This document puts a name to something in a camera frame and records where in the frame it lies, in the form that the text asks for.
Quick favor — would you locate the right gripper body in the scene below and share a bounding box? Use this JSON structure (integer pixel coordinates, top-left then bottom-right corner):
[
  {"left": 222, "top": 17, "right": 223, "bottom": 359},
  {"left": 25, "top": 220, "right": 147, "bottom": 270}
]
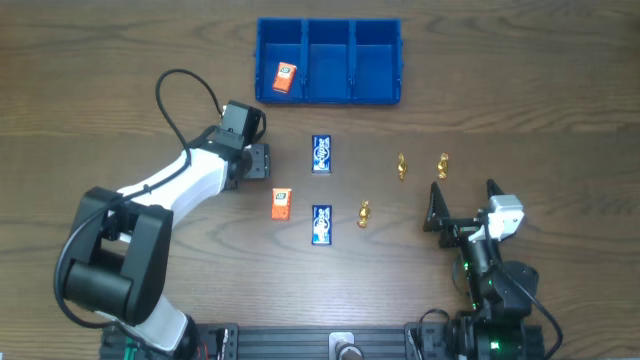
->
[{"left": 439, "top": 215, "right": 485, "bottom": 249}]

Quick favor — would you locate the orange candy box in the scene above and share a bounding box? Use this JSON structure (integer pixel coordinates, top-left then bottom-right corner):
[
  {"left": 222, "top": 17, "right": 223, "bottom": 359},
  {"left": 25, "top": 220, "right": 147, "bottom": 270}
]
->
[
  {"left": 271, "top": 61, "right": 298, "bottom": 95},
  {"left": 271, "top": 187, "right": 293, "bottom": 222}
]

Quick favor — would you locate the blue candy pack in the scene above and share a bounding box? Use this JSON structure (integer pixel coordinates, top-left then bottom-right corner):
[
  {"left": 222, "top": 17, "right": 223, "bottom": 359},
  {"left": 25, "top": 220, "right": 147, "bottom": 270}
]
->
[
  {"left": 311, "top": 204, "right": 333, "bottom": 247},
  {"left": 311, "top": 134, "right": 333, "bottom": 175}
]

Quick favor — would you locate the blue tray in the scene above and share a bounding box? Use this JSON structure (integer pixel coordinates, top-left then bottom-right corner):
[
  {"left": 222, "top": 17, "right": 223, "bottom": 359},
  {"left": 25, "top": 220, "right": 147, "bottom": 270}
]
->
[{"left": 254, "top": 17, "right": 403, "bottom": 106}]

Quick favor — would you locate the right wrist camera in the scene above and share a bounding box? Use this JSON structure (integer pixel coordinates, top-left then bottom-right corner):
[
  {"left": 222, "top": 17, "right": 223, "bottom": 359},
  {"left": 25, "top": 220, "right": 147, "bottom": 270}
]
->
[{"left": 480, "top": 194, "right": 526, "bottom": 242}]

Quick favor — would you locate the black cable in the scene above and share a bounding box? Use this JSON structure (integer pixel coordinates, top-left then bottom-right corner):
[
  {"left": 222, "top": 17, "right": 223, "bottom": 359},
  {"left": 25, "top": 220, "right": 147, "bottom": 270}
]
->
[
  {"left": 52, "top": 68, "right": 224, "bottom": 331},
  {"left": 499, "top": 269, "right": 565, "bottom": 360}
]

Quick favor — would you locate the mounting rail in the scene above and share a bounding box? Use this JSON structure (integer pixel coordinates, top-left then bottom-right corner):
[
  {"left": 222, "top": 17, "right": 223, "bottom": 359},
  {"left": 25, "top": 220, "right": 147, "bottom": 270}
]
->
[{"left": 99, "top": 322, "right": 544, "bottom": 360}]

